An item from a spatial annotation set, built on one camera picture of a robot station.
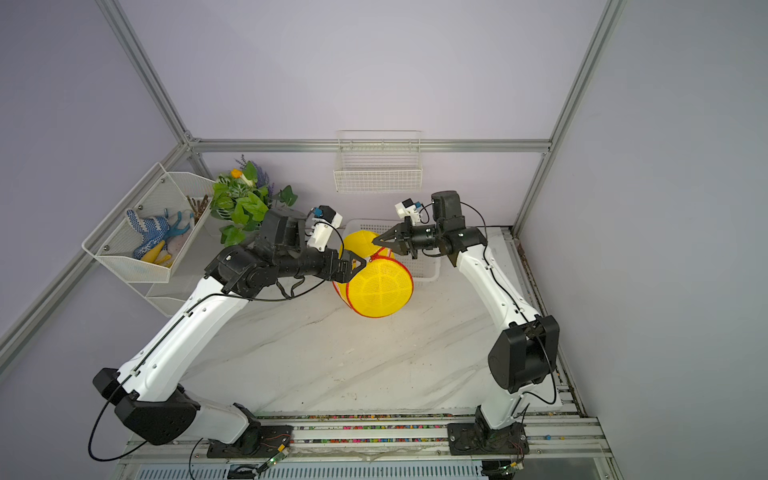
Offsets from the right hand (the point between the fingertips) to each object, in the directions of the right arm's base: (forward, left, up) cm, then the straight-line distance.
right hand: (377, 246), depth 71 cm
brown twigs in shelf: (+18, +52, -2) cm, 55 cm away
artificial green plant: (+18, +38, +2) cm, 42 cm away
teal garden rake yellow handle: (-1, +55, 0) cm, 55 cm away
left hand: (-5, +6, +1) cm, 8 cm away
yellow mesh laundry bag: (-8, -1, -6) cm, 10 cm away
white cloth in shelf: (+6, +54, -3) cm, 54 cm away
